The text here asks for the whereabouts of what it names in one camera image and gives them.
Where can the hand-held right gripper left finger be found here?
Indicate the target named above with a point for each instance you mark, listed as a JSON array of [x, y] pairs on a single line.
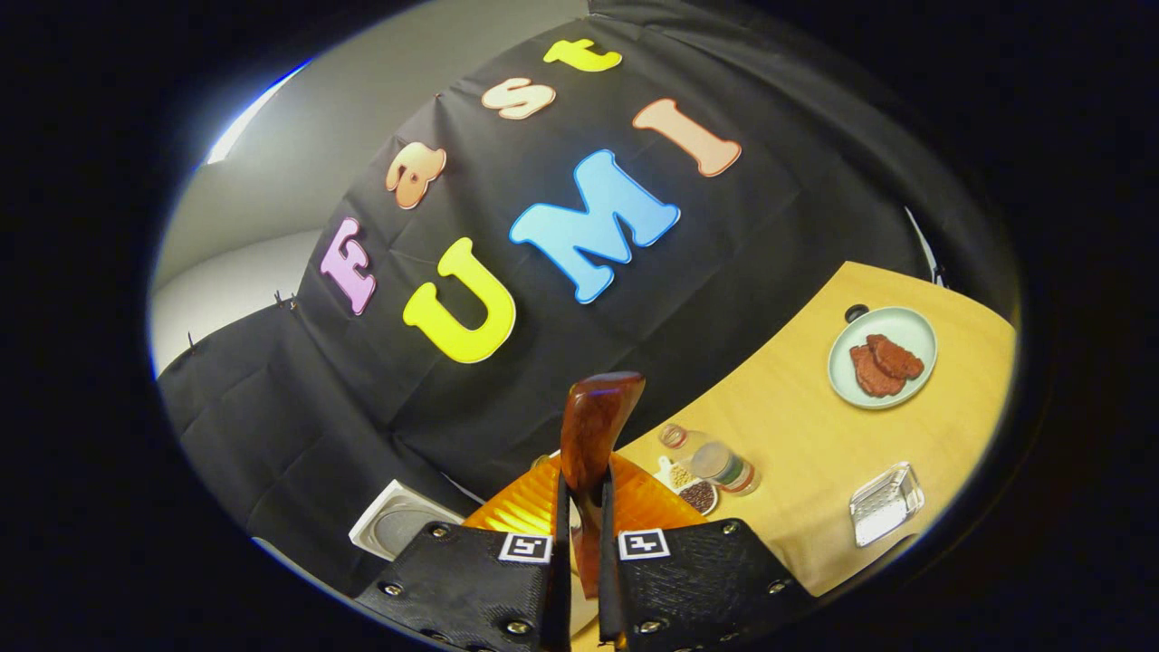
[[558, 598]]

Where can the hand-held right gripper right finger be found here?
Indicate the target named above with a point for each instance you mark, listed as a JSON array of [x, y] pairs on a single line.
[[610, 616]]

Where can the white rice cooker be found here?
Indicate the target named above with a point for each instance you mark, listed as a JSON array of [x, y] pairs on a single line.
[[398, 525]]

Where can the dark wooden spoon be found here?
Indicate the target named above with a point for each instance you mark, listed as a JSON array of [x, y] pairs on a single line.
[[598, 426]]

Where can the pile of dark red beans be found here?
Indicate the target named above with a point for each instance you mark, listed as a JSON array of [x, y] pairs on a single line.
[[699, 496]]

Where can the white divided bean dish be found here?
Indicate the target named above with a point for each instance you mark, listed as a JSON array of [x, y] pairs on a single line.
[[668, 475]]

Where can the pile of yellow soybeans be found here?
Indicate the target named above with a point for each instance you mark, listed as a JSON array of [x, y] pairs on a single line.
[[681, 474]]

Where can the clear plastic water bottle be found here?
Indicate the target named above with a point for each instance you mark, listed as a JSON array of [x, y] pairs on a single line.
[[715, 462]]

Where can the red-brown meat slice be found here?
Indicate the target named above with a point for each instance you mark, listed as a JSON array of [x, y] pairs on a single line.
[[871, 376], [898, 356]]

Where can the black round table grommet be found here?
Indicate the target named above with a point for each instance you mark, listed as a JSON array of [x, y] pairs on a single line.
[[856, 313]]

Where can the pale green plate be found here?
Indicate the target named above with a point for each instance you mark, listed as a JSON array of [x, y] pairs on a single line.
[[910, 330]]

